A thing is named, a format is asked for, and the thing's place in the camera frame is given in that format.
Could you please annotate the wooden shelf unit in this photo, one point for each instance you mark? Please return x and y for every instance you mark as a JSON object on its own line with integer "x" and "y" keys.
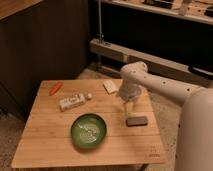
{"x": 171, "y": 47}

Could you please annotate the white bottle with label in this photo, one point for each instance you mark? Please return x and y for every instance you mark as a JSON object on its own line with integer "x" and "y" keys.
{"x": 74, "y": 101}

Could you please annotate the wooden folding table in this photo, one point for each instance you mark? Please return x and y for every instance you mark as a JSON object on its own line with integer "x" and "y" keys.
{"x": 46, "y": 141}

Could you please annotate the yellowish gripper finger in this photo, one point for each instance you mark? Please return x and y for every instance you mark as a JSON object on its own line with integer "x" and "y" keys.
{"x": 129, "y": 108}

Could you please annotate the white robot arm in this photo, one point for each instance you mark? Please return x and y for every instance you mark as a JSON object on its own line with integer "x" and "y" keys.
{"x": 194, "y": 148}

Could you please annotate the green bowl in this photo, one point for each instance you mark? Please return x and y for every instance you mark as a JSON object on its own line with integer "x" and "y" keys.
{"x": 88, "y": 131}

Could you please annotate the dark grey sponge block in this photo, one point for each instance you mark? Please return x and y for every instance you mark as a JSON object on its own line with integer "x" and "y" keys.
{"x": 137, "y": 121}

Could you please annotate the metal pole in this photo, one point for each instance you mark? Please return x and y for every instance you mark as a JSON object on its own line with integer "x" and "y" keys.
{"x": 100, "y": 35}

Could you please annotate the dark wooden cabinet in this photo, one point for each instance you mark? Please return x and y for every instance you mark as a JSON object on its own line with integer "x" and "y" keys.
{"x": 49, "y": 41}

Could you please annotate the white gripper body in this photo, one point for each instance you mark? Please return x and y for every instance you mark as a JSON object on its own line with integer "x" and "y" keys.
{"x": 129, "y": 92}

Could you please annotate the orange carrot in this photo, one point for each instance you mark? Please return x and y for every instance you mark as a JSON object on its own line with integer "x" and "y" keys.
{"x": 55, "y": 88}

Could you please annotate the white sponge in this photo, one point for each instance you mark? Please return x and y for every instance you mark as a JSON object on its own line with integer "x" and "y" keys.
{"x": 110, "y": 86}

